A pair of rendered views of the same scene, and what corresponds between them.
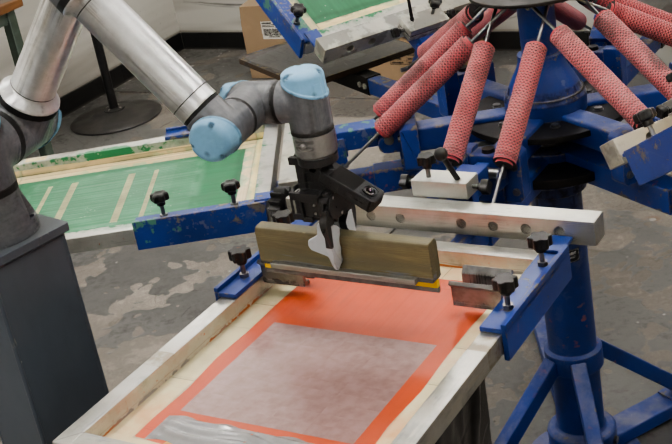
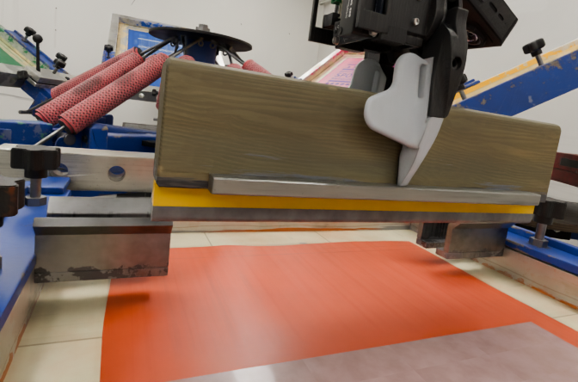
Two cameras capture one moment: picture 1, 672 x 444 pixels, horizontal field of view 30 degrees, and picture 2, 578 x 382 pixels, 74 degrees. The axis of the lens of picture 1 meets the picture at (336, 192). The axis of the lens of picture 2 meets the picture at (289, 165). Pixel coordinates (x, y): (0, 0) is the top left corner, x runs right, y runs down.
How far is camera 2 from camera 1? 2.16 m
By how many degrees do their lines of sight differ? 58
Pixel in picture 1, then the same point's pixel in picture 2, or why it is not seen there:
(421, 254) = (548, 144)
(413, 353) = (548, 347)
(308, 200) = not seen: outside the picture
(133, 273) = not seen: outside the picture
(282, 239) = (263, 105)
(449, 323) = (461, 287)
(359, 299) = (276, 283)
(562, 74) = not seen: hidden behind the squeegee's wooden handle
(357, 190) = not seen: outside the picture
